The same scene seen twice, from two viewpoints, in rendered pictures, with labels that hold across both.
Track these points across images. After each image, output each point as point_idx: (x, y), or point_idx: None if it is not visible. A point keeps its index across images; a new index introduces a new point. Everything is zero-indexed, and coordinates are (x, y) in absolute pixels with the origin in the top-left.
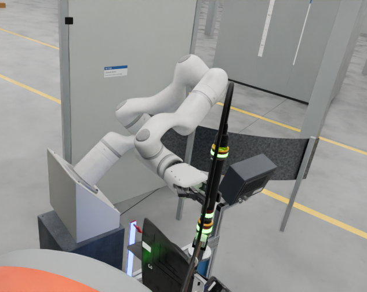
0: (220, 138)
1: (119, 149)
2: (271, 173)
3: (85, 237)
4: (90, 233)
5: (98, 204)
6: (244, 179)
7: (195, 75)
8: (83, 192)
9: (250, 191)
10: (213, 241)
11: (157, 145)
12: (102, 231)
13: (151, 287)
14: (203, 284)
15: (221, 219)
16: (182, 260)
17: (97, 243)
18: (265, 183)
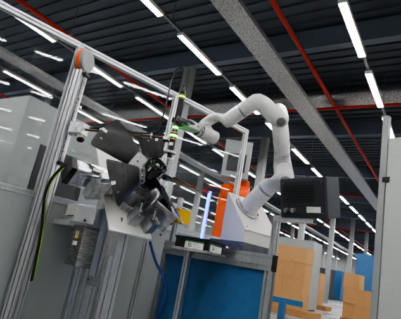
0: (170, 83)
1: (261, 183)
2: (319, 183)
3: (224, 238)
4: (227, 236)
5: (234, 213)
6: (281, 178)
7: None
8: (229, 200)
9: (299, 203)
10: (266, 259)
11: (201, 123)
12: (233, 238)
13: (140, 142)
14: None
15: (275, 233)
16: (162, 152)
17: (225, 243)
18: (320, 202)
